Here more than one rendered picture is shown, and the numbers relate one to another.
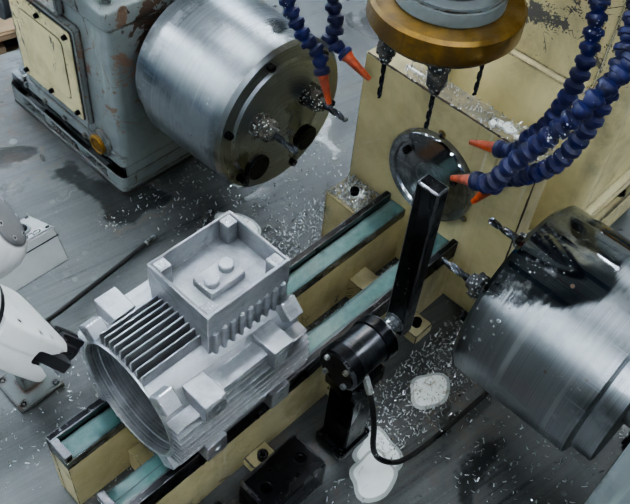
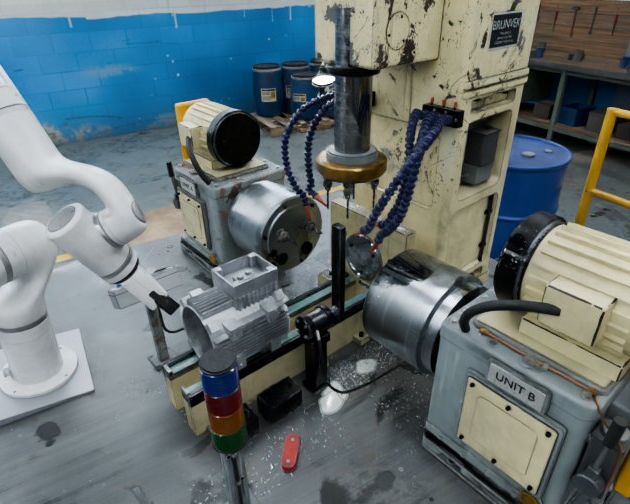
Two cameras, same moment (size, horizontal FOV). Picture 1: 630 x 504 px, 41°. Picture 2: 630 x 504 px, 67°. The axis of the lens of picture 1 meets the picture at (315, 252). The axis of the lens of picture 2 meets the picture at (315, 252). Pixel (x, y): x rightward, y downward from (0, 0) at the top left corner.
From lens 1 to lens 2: 0.41 m
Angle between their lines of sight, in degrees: 21
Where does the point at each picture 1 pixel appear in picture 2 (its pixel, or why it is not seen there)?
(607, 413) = (431, 334)
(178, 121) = (244, 235)
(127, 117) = (225, 243)
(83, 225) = not seen: hidden behind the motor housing
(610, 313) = (429, 284)
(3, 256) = (134, 223)
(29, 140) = (184, 264)
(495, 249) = not seen: hidden behind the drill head
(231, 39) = (267, 196)
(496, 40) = (369, 168)
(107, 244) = not seen: hidden behind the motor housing
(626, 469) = (440, 360)
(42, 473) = (162, 396)
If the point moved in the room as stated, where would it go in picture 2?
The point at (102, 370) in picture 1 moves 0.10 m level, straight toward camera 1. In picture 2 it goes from (191, 331) to (192, 358)
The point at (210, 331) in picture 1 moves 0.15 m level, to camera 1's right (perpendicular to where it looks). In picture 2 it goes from (236, 295) to (301, 301)
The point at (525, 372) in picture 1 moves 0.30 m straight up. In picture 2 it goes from (392, 320) to (402, 195)
